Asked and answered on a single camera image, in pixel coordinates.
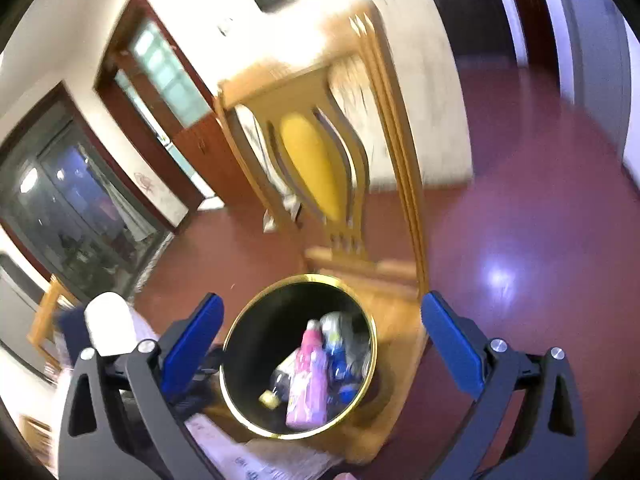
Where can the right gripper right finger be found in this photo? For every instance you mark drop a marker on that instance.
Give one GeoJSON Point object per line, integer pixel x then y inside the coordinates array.
{"type": "Point", "coordinates": [549, 437]}

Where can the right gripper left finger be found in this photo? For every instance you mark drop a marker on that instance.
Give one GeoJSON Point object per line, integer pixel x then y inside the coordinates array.
{"type": "Point", "coordinates": [118, 419]}

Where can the clear bottle yellow cap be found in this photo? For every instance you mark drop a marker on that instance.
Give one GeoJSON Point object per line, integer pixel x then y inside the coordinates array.
{"type": "Point", "coordinates": [279, 385]}

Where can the pink drink bottle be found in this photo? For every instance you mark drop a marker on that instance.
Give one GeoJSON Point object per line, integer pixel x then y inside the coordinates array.
{"type": "Point", "coordinates": [308, 397]}

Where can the clear plastic bag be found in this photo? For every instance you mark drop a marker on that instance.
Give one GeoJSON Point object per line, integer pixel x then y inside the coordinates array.
{"type": "Point", "coordinates": [357, 347]}

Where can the blue white drink bottle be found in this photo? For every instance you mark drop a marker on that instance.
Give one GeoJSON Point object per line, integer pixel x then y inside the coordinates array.
{"type": "Point", "coordinates": [344, 378]}

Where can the black gold trash bin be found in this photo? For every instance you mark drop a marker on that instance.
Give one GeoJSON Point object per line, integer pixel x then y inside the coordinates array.
{"type": "Point", "coordinates": [267, 331]}

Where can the middle wooden chair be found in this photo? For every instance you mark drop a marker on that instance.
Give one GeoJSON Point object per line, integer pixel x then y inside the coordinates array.
{"type": "Point", "coordinates": [42, 327]}

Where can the wooden chair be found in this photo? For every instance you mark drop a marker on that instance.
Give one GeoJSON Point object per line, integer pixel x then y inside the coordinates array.
{"type": "Point", "coordinates": [318, 154]}
{"type": "Point", "coordinates": [42, 327]}

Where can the red striped cloth mat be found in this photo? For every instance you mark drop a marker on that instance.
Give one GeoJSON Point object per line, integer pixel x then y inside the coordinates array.
{"type": "Point", "coordinates": [257, 458]}

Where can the dark sliding glass door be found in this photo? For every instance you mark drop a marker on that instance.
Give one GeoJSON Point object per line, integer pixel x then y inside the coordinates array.
{"type": "Point", "coordinates": [71, 207]}

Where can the brown wooden kitchen door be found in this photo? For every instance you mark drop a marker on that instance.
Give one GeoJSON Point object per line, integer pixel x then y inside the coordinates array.
{"type": "Point", "coordinates": [166, 111]}

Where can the right wooden chair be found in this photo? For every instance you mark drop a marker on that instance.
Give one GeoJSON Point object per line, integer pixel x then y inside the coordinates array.
{"type": "Point", "coordinates": [318, 154]}

